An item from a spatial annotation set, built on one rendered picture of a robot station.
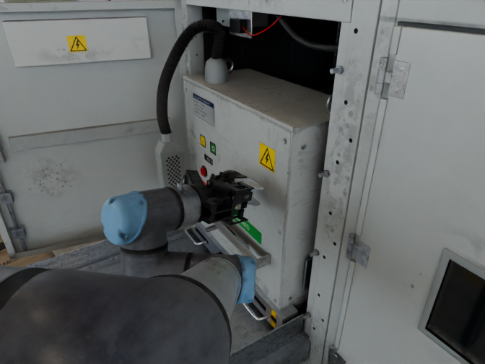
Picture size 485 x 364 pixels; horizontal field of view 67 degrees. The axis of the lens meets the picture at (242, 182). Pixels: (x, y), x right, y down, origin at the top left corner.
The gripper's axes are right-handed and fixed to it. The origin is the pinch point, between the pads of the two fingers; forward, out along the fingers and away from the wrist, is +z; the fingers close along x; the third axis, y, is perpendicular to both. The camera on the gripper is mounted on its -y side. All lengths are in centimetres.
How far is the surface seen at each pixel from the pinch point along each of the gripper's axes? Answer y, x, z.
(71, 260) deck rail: -49, -40, -16
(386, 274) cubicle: 33.5, -3.0, -3.7
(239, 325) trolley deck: 2.4, -38.1, 3.4
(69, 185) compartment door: -63, -21, -12
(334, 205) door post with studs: 19.8, 3.2, 0.6
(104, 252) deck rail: -47, -38, -7
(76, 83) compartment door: -59, 12, -13
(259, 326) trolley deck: 6.2, -37.3, 6.5
